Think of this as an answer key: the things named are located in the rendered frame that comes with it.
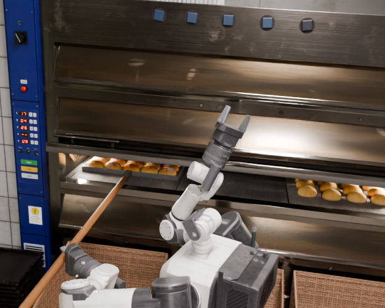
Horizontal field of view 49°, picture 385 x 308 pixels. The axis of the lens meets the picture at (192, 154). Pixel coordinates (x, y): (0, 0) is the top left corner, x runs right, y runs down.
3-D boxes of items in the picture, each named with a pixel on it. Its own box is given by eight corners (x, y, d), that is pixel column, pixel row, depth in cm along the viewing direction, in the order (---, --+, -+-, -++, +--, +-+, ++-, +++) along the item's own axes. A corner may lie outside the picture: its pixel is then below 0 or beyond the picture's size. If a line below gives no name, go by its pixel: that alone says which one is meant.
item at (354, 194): (289, 160, 279) (290, 152, 278) (364, 168, 274) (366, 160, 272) (297, 197, 222) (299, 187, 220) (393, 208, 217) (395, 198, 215)
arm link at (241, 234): (229, 239, 157) (260, 238, 148) (218, 257, 151) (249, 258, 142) (214, 216, 153) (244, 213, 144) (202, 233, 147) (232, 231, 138)
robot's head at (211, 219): (220, 237, 129) (222, 211, 126) (206, 252, 120) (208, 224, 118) (200, 231, 132) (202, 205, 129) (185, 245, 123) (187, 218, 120)
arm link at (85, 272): (74, 290, 144) (95, 306, 137) (84, 260, 144) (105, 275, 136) (100, 288, 153) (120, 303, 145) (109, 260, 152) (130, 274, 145)
